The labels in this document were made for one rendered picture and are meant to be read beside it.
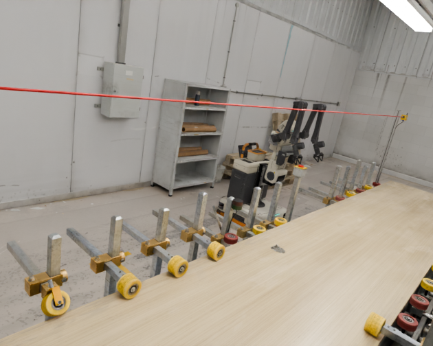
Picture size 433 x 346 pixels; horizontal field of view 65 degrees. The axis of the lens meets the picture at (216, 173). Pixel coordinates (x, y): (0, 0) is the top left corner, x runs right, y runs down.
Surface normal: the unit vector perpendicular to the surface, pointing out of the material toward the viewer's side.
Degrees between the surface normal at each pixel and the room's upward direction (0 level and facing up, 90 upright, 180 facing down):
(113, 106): 90
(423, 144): 90
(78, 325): 0
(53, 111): 90
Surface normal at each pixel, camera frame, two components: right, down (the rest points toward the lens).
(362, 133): -0.66, 0.10
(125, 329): 0.17, -0.94
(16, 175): 0.73, 0.32
